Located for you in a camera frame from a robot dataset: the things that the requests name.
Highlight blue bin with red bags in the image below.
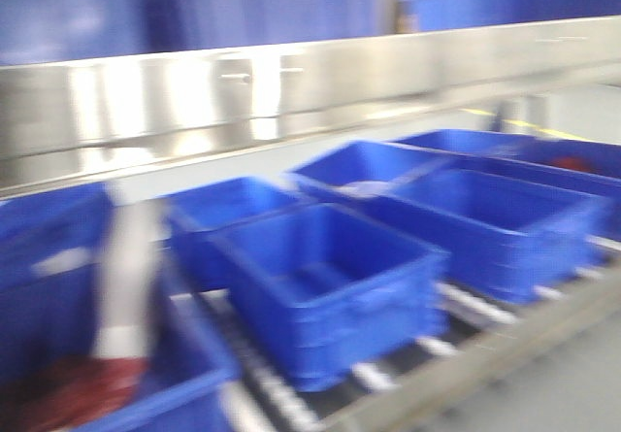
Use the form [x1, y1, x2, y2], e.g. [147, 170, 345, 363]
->
[1, 183, 239, 431]

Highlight blue bin center roller shelf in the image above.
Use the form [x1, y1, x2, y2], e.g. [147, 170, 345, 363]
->
[213, 204, 449, 392]

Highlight large blue bin upper right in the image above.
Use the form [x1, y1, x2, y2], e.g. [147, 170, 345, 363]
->
[1, 0, 383, 65]

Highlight steel shelf front rail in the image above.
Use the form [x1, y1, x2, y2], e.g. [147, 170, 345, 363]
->
[1, 17, 620, 198]

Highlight white paper sheet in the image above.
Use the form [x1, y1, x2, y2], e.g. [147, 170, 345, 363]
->
[94, 183, 161, 358]

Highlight blue bin right roller shelf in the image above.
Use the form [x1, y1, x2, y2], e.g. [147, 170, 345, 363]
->
[285, 141, 612, 304]

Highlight blue bin roller shelf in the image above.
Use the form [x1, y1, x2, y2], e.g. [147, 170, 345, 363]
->
[213, 204, 449, 392]
[285, 141, 612, 304]

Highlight red plastic bags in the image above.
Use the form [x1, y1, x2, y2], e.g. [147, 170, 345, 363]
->
[1, 356, 148, 431]

